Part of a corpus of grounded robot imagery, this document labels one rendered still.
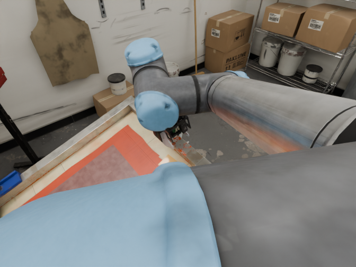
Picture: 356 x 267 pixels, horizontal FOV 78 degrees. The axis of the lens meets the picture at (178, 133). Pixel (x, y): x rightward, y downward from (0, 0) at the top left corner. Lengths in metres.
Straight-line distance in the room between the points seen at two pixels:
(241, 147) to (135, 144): 1.84
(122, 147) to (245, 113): 0.60
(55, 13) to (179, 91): 2.15
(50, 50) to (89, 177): 1.86
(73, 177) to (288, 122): 0.74
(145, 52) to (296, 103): 0.31
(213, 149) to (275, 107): 2.20
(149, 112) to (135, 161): 0.40
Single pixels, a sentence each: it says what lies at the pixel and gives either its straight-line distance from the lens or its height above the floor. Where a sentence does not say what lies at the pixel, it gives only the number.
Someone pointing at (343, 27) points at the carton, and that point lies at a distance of 3.16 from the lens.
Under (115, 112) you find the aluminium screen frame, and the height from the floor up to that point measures 1.25.
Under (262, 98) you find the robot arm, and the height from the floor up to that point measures 1.64.
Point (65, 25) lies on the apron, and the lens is 2.50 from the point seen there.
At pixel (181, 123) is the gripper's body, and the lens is 0.58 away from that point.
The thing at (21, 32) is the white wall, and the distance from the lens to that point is 2.51.
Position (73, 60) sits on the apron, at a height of 0.76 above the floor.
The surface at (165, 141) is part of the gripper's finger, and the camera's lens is 0.68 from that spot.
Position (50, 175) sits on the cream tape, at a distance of 0.91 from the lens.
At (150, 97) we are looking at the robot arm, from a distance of 0.38.
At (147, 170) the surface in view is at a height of 1.20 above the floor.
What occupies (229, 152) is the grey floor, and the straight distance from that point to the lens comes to 2.42.
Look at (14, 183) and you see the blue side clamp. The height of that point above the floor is 1.15.
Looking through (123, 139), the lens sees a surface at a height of 1.20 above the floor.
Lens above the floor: 1.78
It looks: 44 degrees down
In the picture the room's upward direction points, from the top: straight up
